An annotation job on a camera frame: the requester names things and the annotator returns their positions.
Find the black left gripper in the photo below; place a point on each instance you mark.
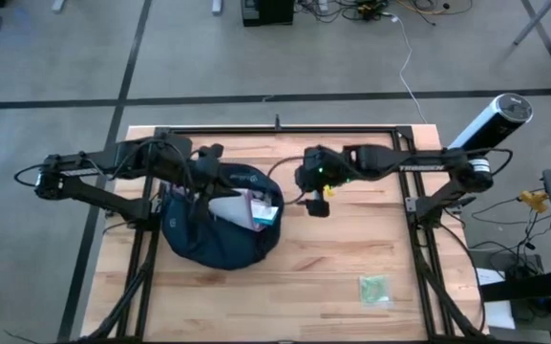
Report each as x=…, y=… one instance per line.
x=205, y=169

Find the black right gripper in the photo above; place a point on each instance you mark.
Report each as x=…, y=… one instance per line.
x=323, y=167

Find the navy blue backpack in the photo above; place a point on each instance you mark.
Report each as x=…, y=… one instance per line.
x=218, y=248

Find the teal white box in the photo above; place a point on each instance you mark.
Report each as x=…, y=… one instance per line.
x=265, y=215

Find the green item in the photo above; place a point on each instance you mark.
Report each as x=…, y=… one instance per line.
x=375, y=290

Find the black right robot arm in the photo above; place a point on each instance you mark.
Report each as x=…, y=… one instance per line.
x=423, y=165

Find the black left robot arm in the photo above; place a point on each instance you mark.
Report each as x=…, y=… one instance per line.
x=93, y=167

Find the yellow tag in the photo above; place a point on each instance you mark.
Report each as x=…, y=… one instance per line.
x=328, y=191

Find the black computer tower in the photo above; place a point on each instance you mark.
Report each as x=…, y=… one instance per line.
x=268, y=12

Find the black white cylindrical tower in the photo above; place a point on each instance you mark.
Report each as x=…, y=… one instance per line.
x=494, y=122

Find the white furniture foot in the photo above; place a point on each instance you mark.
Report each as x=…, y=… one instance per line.
x=217, y=6
x=58, y=6

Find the yellow clamp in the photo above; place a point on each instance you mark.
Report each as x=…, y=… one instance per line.
x=533, y=200

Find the white paper sheet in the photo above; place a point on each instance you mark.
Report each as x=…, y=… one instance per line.
x=494, y=315

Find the grey table leg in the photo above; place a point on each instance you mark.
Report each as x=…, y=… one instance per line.
x=535, y=21

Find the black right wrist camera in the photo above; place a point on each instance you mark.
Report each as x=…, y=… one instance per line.
x=318, y=208

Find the black aluminium table frame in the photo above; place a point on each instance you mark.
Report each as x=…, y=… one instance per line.
x=280, y=130

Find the black camera post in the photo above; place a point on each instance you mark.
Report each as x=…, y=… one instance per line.
x=278, y=122

